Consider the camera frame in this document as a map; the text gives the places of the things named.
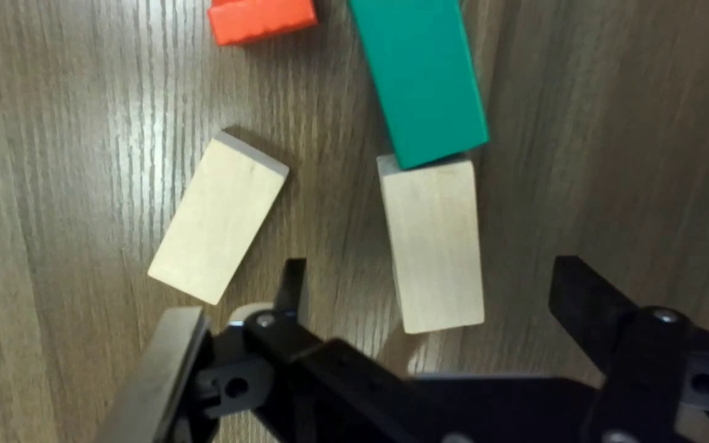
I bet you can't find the green rectangular block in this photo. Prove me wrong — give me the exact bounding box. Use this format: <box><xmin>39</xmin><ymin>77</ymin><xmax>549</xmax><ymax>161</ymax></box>
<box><xmin>346</xmin><ymin>0</ymin><xmax>492</xmax><ymax>172</ymax></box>

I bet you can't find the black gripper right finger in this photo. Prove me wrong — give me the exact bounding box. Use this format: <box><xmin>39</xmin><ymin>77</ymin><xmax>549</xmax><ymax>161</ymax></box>
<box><xmin>549</xmin><ymin>254</ymin><xmax>709</xmax><ymax>443</ymax></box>

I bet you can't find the plain rectangular wood block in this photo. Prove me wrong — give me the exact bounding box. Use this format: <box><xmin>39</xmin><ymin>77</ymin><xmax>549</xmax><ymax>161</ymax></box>
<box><xmin>145</xmin><ymin>131</ymin><xmax>294</xmax><ymax>308</ymax></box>
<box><xmin>374</xmin><ymin>153</ymin><xmax>489</xmax><ymax>337</ymax></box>

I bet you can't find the orange notched block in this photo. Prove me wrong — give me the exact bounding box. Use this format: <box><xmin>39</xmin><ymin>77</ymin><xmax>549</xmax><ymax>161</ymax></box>
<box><xmin>208</xmin><ymin>0</ymin><xmax>321</xmax><ymax>49</ymax></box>

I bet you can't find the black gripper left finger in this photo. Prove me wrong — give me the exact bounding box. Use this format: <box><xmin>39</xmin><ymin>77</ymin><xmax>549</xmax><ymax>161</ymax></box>
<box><xmin>180</xmin><ymin>257</ymin><xmax>425</xmax><ymax>443</ymax></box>

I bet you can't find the silver metal bracket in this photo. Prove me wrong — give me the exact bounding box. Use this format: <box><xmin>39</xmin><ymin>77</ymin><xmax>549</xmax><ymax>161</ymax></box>
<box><xmin>95</xmin><ymin>306</ymin><xmax>212</xmax><ymax>443</ymax></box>

